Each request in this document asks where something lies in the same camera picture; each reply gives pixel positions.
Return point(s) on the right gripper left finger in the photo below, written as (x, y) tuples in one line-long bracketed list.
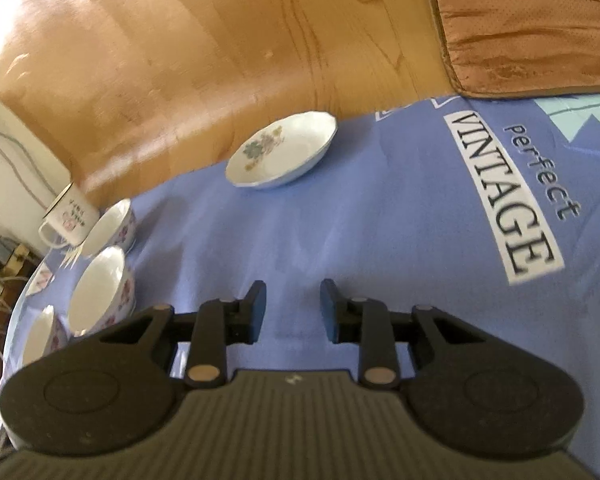
[(217, 325)]

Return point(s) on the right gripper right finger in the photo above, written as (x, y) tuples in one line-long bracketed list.
[(370, 325)]

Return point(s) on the red-flower bowl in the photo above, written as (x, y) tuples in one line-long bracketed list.
[(117, 227), (104, 294), (47, 335)]

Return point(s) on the floral plate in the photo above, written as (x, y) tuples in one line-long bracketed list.
[(283, 151)]

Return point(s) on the blue printed tablecloth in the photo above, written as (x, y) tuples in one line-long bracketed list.
[(488, 210)]

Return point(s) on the white enamel mug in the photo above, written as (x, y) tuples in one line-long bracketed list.
[(69, 219)]

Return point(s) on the small black charger box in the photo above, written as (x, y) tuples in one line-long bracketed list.
[(7, 249)]

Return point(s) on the wooden board panel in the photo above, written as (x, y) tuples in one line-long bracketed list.
[(131, 93)]

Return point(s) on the brown seat cushion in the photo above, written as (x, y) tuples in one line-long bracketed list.
[(505, 49)]

